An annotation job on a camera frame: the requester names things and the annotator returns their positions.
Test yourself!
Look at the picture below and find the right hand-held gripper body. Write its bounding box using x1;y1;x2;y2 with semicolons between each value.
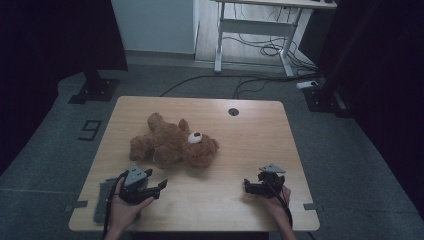
254;163;287;199

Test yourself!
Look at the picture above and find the person's right hand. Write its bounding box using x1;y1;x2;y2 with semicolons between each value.
264;185;292;218

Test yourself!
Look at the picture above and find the tangle of black floor cables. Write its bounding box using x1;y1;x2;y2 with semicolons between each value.
222;3;318;75

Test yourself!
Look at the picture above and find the person's left hand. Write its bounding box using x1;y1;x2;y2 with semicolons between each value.
108;185;156;231

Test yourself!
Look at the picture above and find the long black floor cable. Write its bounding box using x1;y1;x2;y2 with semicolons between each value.
159;73;321;100

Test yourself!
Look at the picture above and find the grey tape strip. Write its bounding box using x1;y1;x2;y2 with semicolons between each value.
64;199;90;213
302;202;325;212

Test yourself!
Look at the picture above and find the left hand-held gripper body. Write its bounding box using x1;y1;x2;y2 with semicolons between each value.
118;163;161;206

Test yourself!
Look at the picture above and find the right hand-held gripper black cable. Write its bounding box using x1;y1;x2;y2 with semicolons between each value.
265;181;294;229

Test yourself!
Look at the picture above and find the white power strip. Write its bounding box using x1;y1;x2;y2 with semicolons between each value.
296;80;320;90

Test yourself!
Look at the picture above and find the brown teddy bear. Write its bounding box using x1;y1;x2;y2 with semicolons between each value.
128;112;220;169

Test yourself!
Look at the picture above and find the black stand base plate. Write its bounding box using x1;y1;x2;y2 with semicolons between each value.
67;69;121;105
302;83;355;118

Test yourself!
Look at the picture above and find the white metal frame desk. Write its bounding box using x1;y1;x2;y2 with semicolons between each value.
211;0;338;79

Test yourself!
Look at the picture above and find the dark curtain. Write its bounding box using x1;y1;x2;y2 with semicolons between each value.
314;0;424;213
0;0;129;176

